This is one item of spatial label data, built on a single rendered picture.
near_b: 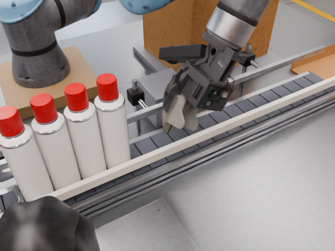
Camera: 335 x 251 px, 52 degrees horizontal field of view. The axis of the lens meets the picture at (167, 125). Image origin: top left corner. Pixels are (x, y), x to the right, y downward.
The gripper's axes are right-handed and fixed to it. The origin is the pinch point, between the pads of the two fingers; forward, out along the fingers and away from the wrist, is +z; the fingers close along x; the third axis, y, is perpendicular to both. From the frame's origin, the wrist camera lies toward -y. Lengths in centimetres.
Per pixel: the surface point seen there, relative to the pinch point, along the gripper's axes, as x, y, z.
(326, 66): 57, -8, -21
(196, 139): 4.9, 4.2, 0.0
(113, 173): -10.9, 4.2, 8.7
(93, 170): -13.7, 2.4, 9.6
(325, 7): 280, -160, -53
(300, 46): 60, -22, -22
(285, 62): 28.0, -2.9, -19.2
